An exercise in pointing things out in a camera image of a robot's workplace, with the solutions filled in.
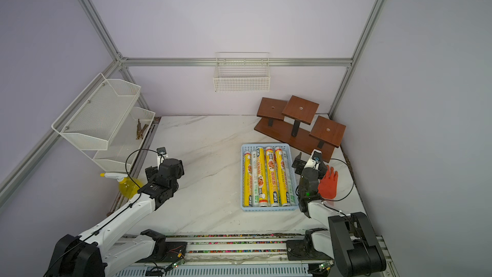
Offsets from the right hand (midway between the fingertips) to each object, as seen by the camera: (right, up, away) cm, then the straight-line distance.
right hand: (311, 159), depth 87 cm
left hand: (-67, -3, -3) cm, 67 cm away
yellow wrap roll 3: (-13, -15, -7) cm, 21 cm away
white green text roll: (-9, -10, +3) cm, 14 cm away
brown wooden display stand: (-4, +17, +16) cm, 24 cm away
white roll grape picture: (-26, -10, +2) cm, 28 cm away
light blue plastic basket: (-27, +5, +11) cm, 30 cm away
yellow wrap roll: (-29, -16, -2) cm, 34 cm away
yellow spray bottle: (-81, -11, -7) cm, 82 cm away
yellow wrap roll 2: (-18, -9, -2) cm, 20 cm away
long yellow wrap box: (-23, -10, -3) cm, 25 cm away
